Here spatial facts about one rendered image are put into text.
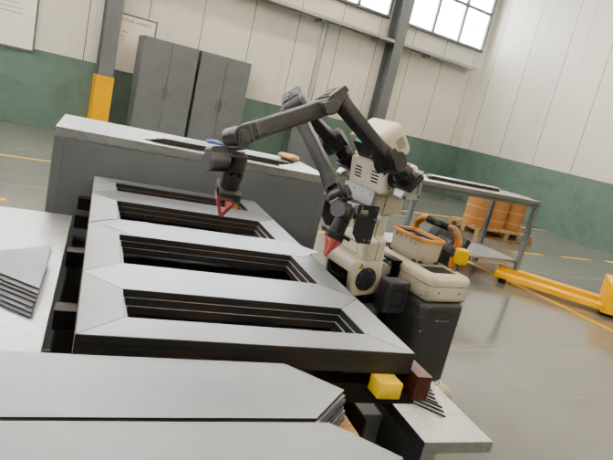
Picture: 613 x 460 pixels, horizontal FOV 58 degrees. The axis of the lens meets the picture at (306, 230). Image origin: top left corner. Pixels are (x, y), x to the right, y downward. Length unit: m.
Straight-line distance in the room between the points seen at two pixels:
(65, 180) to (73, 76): 8.30
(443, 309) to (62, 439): 1.88
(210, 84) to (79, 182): 8.27
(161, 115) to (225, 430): 9.81
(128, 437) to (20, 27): 10.14
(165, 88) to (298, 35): 3.22
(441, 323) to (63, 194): 1.76
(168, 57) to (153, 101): 0.82
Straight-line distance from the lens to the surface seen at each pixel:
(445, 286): 2.43
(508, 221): 10.07
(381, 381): 1.29
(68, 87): 10.90
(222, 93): 10.87
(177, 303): 1.36
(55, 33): 10.86
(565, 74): 13.69
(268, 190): 2.75
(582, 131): 13.06
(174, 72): 10.58
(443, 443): 1.43
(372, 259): 2.34
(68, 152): 2.62
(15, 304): 1.49
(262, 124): 1.66
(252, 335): 1.20
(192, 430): 0.91
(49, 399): 0.96
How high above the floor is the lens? 1.36
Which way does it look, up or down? 12 degrees down
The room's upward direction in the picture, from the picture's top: 13 degrees clockwise
